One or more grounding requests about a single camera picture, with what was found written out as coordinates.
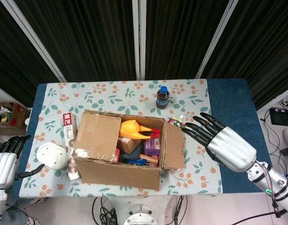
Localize open floor box with clutter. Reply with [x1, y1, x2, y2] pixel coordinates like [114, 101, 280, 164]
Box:
[0, 101, 31, 136]

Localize purple small box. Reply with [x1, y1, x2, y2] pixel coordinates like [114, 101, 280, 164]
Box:
[144, 138, 161, 157]

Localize black box with lights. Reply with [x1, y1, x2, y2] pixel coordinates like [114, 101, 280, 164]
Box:
[269, 107, 288, 127]

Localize floral leaf print tablecloth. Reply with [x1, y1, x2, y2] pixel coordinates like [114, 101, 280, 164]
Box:
[18, 79, 223, 200]

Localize red snack pouch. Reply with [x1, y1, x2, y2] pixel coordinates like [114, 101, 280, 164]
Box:
[167, 114, 189, 129]

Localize grey jeans leg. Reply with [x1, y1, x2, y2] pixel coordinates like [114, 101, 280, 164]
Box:
[4, 199, 30, 225]

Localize black floor cables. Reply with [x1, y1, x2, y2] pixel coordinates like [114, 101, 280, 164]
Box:
[260, 98, 288, 165]

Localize yellow rubber chicken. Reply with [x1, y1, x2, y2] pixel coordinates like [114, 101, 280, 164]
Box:
[119, 119, 161, 141]

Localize white oval plastic device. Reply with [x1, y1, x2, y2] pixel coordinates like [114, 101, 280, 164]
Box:
[36, 142, 68, 170]

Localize dark blue wallet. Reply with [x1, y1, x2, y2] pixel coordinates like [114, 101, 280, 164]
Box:
[120, 144, 144, 165]

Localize small brown cardboard box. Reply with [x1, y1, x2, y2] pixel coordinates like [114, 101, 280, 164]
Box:
[117, 136, 142, 154]

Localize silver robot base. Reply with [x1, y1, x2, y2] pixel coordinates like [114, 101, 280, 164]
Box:
[112, 196, 174, 225]

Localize black coiled cables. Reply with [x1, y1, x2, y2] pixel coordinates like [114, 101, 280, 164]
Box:
[91, 196, 119, 225]

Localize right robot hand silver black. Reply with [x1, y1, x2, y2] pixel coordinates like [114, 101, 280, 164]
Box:
[181, 112, 258, 174]

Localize brown cylinder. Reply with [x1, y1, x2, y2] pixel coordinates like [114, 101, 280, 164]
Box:
[140, 154, 160, 167]

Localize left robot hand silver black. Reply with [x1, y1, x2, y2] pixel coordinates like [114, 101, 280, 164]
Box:
[0, 135, 45, 189]

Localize long red white toothpaste box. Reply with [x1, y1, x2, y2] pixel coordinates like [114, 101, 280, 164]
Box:
[61, 113, 82, 180]

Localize white partition post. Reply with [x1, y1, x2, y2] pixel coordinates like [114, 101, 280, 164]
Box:
[0, 0, 67, 83]
[194, 0, 241, 79]
[132, 0, 147, 80]

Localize cola bottle blue cap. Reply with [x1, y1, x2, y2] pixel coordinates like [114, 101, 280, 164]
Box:
[155, 86, 170, 110]

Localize dark blue table cover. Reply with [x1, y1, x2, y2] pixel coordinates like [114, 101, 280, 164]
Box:
[12, 78, 280, 199]

